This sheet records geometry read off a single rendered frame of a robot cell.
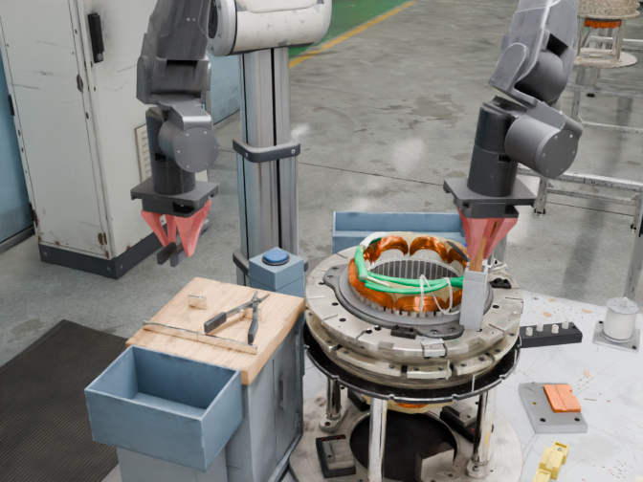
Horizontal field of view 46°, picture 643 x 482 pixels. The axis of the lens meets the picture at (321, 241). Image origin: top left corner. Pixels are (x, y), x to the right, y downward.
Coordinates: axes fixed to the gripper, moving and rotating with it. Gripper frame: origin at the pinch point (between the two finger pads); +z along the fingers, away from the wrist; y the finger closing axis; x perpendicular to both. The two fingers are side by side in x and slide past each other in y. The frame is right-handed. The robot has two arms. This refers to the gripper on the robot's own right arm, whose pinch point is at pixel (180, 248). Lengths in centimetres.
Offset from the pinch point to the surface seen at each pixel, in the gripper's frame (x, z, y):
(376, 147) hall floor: 370, 111, -75
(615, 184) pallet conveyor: 178, 47, 63
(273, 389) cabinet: 2.1, 22.3, 12.4
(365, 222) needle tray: 45.6, 13.3, 13.2
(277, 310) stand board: 7.4, 11.9, 11.1
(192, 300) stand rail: 3.9, 10.7, -1.1
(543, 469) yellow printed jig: 18, 39, 52
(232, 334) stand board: -0.6, 12.0, 7.7
